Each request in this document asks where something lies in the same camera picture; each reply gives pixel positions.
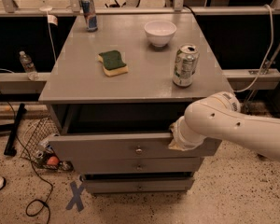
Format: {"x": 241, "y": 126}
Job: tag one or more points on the grey top drawer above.
{"x": 103, "y": 147}

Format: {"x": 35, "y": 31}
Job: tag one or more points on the white bowl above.
{"x": 159, "y": 33}

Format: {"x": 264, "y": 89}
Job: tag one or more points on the green yellow sponge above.
{"x": 112, "y": 62}

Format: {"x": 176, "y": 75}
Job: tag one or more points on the green silver soda can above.
{"x": 186, "y": 60}

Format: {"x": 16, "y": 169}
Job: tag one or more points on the white lamp with cord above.
{"x": 47, "y": 9}

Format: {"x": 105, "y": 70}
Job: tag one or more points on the grey bottom drawer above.
{"x": 137, "y": 185}

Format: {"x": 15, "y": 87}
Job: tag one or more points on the clear plastic water bottle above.
{"x": 28, "y": 65}

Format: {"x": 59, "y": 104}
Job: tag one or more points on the black metal stand leg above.
{"x": 10, "y": 150}

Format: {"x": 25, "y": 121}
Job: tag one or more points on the blue tape cross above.
{"x": 76, "y": 198}

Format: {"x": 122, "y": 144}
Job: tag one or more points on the grey middle drawer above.
{"x": 133, "y": 166}

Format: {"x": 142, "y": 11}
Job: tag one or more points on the wire basket with items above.
{"x": 39, "y": 151}

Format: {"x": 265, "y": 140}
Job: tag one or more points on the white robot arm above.
{"x": 218, "y": 116}

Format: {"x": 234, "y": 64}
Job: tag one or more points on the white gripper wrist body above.
{"x": 181, "y": 133}

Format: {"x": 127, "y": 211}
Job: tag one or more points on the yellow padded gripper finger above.
{"x": 174, "y": 145}

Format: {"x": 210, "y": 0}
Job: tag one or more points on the grey drawer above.
{"x": 137, "y": 185}
{"x": 133, "y": 166}
{"x": 103, "y": 147}

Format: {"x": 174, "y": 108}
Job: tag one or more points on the blue red energy can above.
{"x": 89, "y": 15}

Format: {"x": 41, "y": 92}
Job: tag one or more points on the grey drawer cabinet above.
{"x": 83, "y": 100}

